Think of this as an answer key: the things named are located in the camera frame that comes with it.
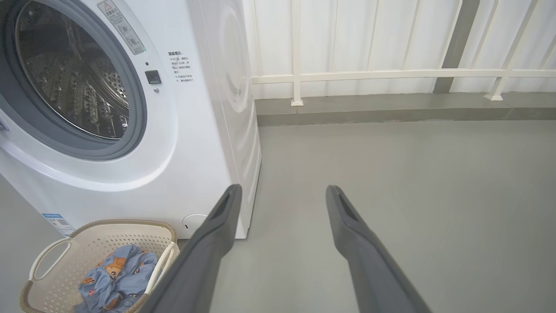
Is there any blue energy label sticker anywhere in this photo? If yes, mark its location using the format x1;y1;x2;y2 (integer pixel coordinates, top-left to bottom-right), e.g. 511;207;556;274
42;213;75;236

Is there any white front-load washing machine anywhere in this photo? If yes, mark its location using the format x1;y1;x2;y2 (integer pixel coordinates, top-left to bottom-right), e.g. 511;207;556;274
0;0;262;240

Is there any blue bear print garment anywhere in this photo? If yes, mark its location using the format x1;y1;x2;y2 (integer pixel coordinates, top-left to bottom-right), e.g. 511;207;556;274
74;244;159;313

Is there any round white filter cover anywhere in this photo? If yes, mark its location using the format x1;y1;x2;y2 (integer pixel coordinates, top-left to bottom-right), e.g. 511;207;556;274
182;214;209;235

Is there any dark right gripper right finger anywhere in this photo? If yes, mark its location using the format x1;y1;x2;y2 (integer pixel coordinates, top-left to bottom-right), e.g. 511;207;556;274
326;185;433;313

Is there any stainless steel washing machine drum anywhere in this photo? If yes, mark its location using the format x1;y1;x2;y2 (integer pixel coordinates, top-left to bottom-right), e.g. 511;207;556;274
15;0;130;140

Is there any cream perforated laundry basket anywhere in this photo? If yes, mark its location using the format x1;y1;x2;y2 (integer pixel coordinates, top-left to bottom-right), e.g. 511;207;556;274
20;219;181;313

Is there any white metal railing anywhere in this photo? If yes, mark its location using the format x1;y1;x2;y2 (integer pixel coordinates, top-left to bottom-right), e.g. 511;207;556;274
251;0;556;107

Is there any grey warning sticker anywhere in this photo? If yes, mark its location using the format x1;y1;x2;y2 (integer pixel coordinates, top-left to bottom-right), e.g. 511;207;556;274
97;0;146;55

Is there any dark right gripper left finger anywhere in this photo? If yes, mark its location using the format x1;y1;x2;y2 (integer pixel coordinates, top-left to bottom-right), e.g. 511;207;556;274
139;184;243;313

